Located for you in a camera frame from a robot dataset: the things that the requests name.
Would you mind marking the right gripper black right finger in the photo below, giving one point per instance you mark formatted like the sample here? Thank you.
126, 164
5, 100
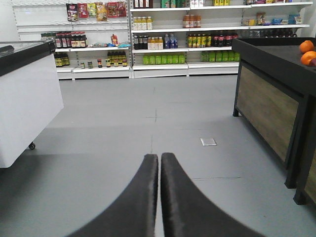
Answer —
187, 212

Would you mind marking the lower orange fruit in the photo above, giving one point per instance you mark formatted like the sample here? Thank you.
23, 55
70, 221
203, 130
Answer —
307, 57

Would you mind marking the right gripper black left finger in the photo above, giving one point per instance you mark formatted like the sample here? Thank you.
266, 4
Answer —
133, 212

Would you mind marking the wooden black-framed produce stand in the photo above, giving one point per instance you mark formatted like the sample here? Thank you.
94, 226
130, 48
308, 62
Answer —
276, 94

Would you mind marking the orange fruit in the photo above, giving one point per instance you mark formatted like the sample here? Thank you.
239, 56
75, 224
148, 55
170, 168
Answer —
307, 57
306, 46

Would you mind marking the upper orange fruit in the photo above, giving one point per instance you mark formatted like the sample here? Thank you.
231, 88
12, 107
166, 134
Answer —
306, 46

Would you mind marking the far white chest freezer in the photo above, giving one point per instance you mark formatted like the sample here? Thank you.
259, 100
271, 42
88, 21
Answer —
30, 95

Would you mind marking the white store shelving unit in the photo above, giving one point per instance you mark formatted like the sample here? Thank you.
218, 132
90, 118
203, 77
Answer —
154, 38

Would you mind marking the far steel floor socket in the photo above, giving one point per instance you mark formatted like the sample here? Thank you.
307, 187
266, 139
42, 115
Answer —
208, 142

